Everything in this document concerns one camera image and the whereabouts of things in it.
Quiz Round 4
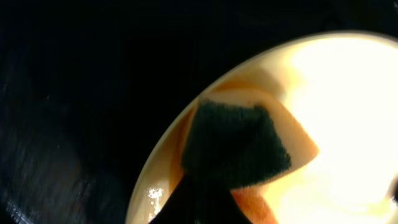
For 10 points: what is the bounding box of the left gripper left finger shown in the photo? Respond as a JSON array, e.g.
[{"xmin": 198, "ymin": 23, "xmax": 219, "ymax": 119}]
[{"xmin": 149, "ymin": 175, "xmax": 197, "ymax": 224}]

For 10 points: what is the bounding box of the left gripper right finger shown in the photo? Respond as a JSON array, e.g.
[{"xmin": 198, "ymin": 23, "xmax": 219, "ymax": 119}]
[{"xmin": 198, "ymin": 186, "xmax": 251, "ymax": 224}]

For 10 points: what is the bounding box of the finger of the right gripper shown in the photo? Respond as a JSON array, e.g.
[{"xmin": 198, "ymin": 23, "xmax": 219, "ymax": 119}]
[{"xmin": 388, "ymin": 176, "xmax": 398, "ymax": 203}]

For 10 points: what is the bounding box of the yellow green scrub sponge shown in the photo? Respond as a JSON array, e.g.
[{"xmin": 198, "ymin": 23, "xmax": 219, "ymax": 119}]
[{"xmin": 181, "ymin": 88, "xmax": 319, "ymax": 223}]

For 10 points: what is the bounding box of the yellow plate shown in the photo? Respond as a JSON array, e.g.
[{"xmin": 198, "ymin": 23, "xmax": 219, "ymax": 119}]
[{"xmin": 126, "ymin": 32, "xmax": 397, "ymax": 223}]

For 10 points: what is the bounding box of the black round tray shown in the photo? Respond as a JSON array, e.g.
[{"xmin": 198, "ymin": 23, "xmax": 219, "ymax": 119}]
[{"xmin": 1, "ymin": 0, "xmax": 397, "ymax": 223}]

